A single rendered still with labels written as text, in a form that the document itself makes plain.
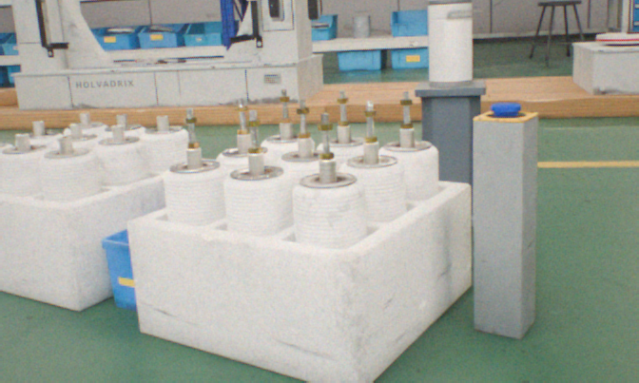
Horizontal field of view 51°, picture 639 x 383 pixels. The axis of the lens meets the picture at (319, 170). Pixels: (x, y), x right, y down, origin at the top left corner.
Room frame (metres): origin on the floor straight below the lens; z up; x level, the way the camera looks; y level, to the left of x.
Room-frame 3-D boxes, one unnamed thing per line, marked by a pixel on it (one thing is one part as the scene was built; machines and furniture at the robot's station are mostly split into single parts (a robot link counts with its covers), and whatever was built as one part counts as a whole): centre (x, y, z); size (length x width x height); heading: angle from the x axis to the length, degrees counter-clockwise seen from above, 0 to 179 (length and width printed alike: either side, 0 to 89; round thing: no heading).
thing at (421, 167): (1.05, -0.14, 0.16); 0.10 x 0.10 x 0.18
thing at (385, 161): (0.95, -0.08, 0.25); 0.08 x 0.08 x 0.01
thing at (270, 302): (1.02, 0.02, 0.09); 0.39 x 0.39 x 0.18; 56
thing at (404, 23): (5.80, -0.87, 0.36); 0.50 x 0.38 x 0.21; 167
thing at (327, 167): (0.85, -0.01, 0.26); 0.02 x 0.02 x 0.03
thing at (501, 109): (0.92, -0.26, 0.32); 0.04 x 0.04 x 0.02
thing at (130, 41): (6.37, 1.75, 0.36); 0.50 x 0.38 x 0.21; 167
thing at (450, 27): (1.47, -0.30, 0.39); 0.09 x 0.09 x 0.17; 77
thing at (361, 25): (5.81, -0.43, 0.35); 0.16 x 0.15 x 0.19; 77
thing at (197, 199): (0.98, 0.19, 0.16); 0.10 x 0.10 x 0.18
